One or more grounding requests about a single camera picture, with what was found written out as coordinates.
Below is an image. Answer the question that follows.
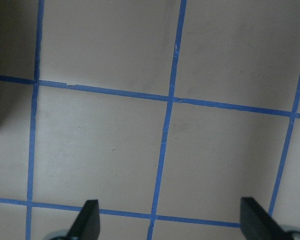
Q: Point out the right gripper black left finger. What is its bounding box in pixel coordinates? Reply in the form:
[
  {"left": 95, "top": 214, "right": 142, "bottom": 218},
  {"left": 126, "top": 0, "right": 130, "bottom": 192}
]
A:
[{"left": 65, "top": 199, "right": 101, "bottom": 240}]

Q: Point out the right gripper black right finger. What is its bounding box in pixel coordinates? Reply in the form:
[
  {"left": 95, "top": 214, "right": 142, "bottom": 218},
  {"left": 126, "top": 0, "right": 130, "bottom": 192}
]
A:
[{"left": 240, "top": 197, "right": 293, "bottom": 240}]

